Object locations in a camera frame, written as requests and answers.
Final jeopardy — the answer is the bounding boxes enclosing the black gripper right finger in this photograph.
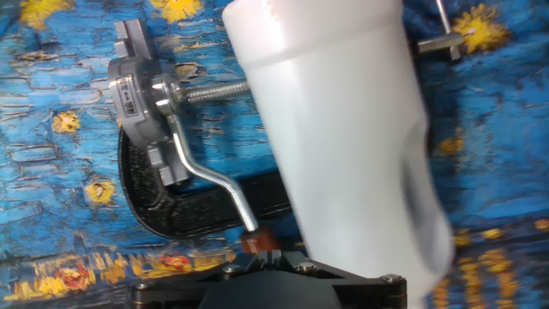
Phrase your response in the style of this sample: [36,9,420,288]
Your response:
[274,251,408,309]

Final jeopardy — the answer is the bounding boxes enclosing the white plastic jug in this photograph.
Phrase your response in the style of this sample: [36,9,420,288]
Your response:
[221,0,455,309]

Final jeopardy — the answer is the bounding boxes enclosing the starry night painting cloth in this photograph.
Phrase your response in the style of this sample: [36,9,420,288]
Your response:
[0,0,549,309]

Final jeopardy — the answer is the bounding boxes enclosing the silver lever with brown handle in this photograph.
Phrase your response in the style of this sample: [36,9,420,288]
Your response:
[149,72,281,255]

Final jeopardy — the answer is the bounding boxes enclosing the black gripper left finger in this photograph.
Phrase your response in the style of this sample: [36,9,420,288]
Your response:
[130,251,270,309]

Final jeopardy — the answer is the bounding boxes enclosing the black clamp frame silver head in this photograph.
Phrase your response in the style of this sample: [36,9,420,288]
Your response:
[106,19,301,240]

